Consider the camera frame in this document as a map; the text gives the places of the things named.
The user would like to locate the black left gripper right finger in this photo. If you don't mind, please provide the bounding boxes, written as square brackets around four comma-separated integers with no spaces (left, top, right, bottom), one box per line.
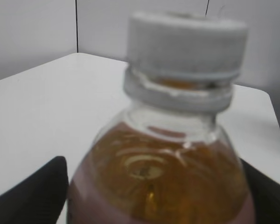
[241,159,280,224]

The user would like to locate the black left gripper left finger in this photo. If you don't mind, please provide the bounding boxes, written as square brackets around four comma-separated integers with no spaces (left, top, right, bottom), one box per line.
[0,156,69,224]

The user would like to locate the peach oolong tea bottle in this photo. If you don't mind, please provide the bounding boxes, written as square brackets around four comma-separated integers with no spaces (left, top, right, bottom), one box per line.
[66,68,256,224]

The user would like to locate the white bottle cap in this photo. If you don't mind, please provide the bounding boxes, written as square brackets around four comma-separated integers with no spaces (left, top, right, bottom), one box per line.
[126,12,248,81]

